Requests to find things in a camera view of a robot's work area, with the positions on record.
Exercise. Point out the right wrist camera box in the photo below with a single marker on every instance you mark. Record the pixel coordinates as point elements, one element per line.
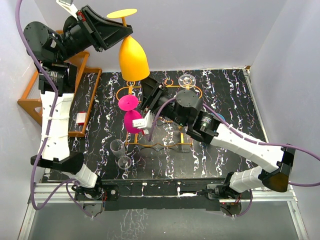
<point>142,122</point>

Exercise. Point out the gold wire wine glass rack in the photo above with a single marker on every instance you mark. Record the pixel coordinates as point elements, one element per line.
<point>129,89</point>

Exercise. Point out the clear champagne flute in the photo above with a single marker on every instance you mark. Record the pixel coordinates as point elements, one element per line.
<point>119,151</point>

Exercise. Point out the pink plastic wine glass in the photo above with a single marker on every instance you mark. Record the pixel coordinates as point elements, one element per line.
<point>128,103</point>

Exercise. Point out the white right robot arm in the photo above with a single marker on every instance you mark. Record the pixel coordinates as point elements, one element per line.
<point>187,110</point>

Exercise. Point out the black base bar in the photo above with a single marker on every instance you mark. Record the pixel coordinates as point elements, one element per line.
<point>157,194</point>

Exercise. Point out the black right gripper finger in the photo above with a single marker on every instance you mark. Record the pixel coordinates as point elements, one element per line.
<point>150,90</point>
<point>155,105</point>

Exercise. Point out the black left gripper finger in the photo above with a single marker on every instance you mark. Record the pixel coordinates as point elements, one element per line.
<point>103,26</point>
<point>110,41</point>

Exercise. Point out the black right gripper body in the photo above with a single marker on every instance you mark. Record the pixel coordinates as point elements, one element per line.
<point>168,107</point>

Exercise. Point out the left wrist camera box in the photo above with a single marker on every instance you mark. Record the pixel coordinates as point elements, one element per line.
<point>68,6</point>

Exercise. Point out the orange wooden shelf rack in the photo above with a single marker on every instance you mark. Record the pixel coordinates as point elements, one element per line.
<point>86,84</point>

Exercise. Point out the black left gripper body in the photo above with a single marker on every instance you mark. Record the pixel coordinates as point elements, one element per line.
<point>78,37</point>

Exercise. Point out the orange plastic wine glass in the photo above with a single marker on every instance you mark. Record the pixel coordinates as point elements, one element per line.
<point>133,61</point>

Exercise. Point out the red white small box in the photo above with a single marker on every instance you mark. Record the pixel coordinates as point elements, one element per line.
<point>81,118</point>

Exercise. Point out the short clear wine glass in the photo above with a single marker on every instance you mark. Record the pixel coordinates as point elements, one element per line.
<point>182,129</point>

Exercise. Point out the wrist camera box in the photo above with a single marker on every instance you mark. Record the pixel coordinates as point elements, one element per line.
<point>68,6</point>
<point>142,122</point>

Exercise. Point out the tall clear wine glass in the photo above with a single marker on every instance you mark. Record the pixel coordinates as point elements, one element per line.
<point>187,81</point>

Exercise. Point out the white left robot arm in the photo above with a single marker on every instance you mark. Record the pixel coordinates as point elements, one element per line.
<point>57,84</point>

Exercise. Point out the blue plastic wine glass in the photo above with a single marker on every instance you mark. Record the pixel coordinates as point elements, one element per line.
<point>221,116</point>

